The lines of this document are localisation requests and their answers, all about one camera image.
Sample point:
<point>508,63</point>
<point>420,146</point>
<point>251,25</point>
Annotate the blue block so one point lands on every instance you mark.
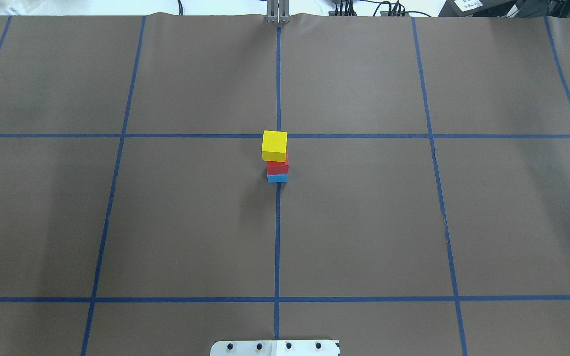
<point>278,178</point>

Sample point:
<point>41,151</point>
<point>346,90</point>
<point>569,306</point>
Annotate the red block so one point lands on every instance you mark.
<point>278,167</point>

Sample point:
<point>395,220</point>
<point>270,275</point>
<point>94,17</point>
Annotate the yellow block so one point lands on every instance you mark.
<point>274,146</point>

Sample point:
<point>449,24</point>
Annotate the brown paper table cover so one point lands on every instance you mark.
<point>426,213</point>

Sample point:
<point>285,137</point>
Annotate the aluminium frame post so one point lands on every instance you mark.
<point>277,11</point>

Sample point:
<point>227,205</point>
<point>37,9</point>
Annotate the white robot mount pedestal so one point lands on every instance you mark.
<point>296,347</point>

